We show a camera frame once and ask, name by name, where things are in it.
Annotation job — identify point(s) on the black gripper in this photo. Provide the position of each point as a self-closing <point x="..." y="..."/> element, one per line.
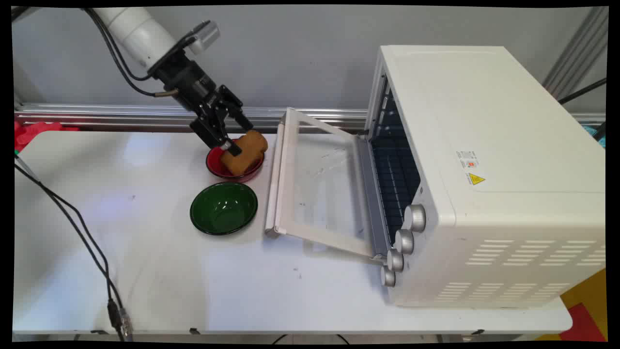
<point x="191" y="87"/>

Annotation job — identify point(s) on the brown bread loaf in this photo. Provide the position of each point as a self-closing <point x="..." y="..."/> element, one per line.
<point x="244" y="152"/>

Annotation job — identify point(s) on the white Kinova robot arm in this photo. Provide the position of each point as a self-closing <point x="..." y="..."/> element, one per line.
<point x="138" y="29"/>

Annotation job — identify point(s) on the red bowl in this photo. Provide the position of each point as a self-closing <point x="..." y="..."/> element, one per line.
<point x="235" y="169"/>

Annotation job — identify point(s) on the green bowl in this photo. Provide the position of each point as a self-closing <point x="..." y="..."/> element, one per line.
<point x="224" y="208"/>

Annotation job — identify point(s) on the glass oven door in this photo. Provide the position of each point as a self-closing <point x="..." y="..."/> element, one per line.
<point x="319" y="184"/>

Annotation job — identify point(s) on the black oven rack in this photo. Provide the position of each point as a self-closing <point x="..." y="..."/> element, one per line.
<point x="395" y="169"/>

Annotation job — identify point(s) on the red object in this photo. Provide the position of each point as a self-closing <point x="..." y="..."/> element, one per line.
<point x="34" y="133"/>

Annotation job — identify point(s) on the silver oven knob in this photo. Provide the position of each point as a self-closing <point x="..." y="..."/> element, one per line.
<point x="395" y="260"/>
<point x="387" y="276"/>
<point x="415" y="217"/>
<point x="405" y="241"/>

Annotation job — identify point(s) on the yellow warning sticker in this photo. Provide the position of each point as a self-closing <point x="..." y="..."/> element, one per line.
<point x="475" y="179"/>

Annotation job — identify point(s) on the white toaster oven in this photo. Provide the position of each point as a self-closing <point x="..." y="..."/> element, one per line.
<point x="489" y="174"/>

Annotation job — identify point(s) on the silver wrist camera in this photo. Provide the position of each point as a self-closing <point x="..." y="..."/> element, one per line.
<point x="204" y="36"/>

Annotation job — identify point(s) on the aluminium frame rail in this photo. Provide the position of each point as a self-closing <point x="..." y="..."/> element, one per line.
<point x="121" y="116"/>

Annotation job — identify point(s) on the aluminium frame post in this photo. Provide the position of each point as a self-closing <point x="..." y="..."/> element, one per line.
<point x="576" y="53"/>

